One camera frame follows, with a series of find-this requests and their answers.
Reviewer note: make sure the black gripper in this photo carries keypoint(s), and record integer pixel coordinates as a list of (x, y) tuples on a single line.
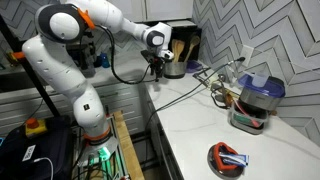
[(158, 60)]

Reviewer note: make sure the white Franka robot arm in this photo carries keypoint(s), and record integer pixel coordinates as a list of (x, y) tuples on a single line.
[(60, 66)]

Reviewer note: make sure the metal utensil holding bucket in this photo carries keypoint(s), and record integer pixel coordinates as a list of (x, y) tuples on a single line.
[(175, 69)]

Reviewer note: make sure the wooden spoon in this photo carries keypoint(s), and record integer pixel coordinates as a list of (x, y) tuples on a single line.
[(192, 45)]

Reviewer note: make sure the wooden spatula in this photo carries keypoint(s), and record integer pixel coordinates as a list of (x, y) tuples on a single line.
[(177, 49)]

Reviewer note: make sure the purple plate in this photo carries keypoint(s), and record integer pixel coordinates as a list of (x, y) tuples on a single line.
[(193, 66)]

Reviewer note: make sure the black microwave oven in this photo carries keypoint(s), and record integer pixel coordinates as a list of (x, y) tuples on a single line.
[(186, 35)]

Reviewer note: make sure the blue bottle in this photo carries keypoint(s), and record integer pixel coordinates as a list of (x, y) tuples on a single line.
[(105, 61)]

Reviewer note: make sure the wooden board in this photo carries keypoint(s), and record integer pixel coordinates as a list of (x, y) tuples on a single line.
[(128, 146)]

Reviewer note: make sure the grey plastic bin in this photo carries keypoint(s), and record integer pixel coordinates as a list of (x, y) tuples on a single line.
[(247, 120)]

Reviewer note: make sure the container with blue lid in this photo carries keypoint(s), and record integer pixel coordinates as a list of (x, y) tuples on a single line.
[(261, 90)]

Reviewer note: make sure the blue white tube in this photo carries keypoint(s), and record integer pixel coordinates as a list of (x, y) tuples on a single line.
[(235, 158)]

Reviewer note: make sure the small red bowl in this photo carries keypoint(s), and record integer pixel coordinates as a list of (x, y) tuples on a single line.
[(226, 168)]

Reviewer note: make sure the red emergency stop button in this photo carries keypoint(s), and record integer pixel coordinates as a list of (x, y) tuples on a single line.
[(35, 127)]

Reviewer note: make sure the black equipment case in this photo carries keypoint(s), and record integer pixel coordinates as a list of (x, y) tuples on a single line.
[(33, 153)]

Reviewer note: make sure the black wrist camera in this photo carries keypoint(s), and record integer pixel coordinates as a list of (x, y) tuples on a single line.
[(146, 54)]

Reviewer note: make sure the white wall outlet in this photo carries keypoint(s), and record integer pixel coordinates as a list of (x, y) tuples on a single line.
[(247, 55)]

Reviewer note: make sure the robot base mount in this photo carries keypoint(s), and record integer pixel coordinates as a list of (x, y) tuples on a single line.
[(100, 151)]

